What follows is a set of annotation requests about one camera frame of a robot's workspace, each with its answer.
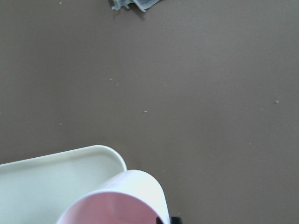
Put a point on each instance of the grey folded cloth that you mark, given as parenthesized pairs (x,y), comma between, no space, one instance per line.
(142,5)

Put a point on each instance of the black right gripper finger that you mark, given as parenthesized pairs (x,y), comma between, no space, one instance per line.
(176,220)

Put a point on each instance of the pink plastic cup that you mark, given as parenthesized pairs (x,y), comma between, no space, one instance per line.
(130,197)

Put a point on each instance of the beige rabbit serving tray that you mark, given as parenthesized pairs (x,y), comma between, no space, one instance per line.
(40,189)

